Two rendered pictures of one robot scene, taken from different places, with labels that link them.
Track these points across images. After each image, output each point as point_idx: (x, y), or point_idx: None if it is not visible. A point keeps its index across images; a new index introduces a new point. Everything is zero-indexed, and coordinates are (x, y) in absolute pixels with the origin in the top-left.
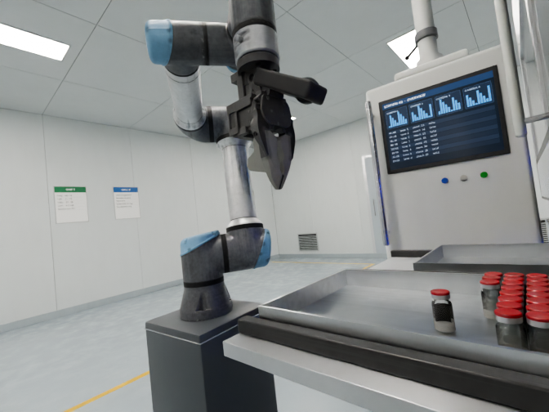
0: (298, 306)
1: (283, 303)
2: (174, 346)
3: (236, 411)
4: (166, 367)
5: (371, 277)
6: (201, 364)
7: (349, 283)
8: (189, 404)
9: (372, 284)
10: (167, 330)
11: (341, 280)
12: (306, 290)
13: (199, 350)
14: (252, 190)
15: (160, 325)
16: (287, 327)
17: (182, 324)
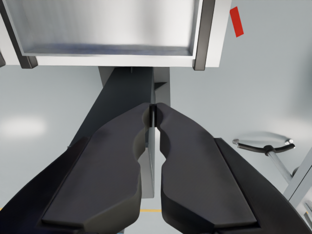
0: (139, 50)
1: (160, 53)
2: (151, 162)
3: (128, 109)
4: (152, 158)
5: (16, 10)
6: (149, 134)
7: (33, 45)
8: (151, 129)
9: (21, 8)
10: (152, 175)
11: (46, 50)
12: (120, 53)
13: (148, 140)
14: None
15: (152, 184)
16: (209, 9)
17: (141, 173)
